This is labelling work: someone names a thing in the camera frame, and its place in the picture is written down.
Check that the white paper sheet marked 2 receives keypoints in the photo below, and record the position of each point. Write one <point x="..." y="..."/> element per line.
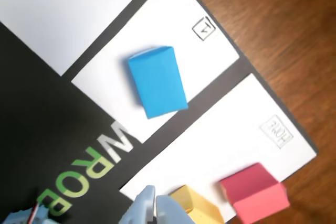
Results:
<point x="65" y="6"/>

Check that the black mat with lettering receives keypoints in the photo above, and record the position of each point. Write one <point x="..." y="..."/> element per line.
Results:
<point x="39" y="116"/>

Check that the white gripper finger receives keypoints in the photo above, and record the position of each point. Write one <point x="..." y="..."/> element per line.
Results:
<point x="143" y="208"/>
<point x="170" y="211"/>

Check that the blue paper box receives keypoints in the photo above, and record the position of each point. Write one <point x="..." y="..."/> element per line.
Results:
<point x="157" y="82"/>

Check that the yellow paper box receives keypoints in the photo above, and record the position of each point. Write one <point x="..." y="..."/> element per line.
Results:
<point x="199" y="205"/>

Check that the red paper box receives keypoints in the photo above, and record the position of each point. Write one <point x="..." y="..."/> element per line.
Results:
<point x="257" y="195"/>

